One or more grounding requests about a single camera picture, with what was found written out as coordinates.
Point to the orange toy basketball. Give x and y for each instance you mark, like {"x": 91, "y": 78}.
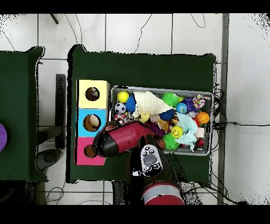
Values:
{"x": 203, "y": 118}

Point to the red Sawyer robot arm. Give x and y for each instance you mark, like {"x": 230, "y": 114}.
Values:
{"x": 126, "y": 137}

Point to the wooden box with three holes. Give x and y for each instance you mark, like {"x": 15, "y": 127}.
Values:
{"x": 92, "y": 103}

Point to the black monitor on stand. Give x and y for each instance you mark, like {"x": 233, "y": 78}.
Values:
{"x": 60, "y": 95}

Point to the plain yellow ball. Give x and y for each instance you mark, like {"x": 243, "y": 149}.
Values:
{"x": 123, "y": 97}

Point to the black and white soccer ball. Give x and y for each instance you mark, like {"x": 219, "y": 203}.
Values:
{"x": 120, "y": 108}

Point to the blue globe ball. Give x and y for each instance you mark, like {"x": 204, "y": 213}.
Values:
{"x": 181, "y": 108}

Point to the cream muslin cloth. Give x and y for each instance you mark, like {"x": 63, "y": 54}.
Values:
{"x": 149, "y": 103}

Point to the purple round object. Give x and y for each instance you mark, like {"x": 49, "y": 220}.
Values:
{"x": 3, "y": 137}

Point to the mint green muslin cloth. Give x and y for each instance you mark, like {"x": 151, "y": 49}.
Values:
{"x": 187, "y": 124}

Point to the green spiky rubber ball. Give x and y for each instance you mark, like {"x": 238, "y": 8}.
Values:
{"x": 170, "y": 99}

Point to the shallow mesh bin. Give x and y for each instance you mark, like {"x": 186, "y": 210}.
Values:
{"x": 189, "y": 151}

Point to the yellow smiley ball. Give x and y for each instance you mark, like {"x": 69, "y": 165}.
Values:
{"x": 176, "y": 132}

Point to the dark green table cloth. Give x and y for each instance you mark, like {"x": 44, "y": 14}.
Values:
{"x": 16, "y": 95}
{"x": 147, "y": 69}

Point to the colourful polka dot cloth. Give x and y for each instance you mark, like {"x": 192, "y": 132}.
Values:
{"x": 121, "y": 118}
{"x": 92, "y": 94}

